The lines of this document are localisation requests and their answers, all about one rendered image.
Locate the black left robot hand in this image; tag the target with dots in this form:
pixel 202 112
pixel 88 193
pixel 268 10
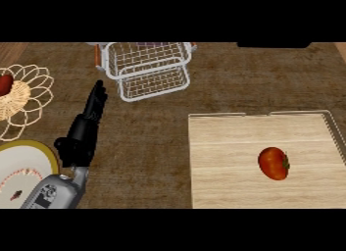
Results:
pixel 83 130

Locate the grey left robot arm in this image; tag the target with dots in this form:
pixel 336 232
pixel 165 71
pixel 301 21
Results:
pixel 55 192

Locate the pale wooden tray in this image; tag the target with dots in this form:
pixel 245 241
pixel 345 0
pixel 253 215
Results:
pixel 258 183

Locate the red tomato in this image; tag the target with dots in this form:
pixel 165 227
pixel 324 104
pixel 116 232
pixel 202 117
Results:
pixel 273 163

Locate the white plate with gold rim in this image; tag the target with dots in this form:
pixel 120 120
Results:
pixel 14 176

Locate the red bell pepper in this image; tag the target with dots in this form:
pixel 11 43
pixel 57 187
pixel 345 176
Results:
pixel 1 85

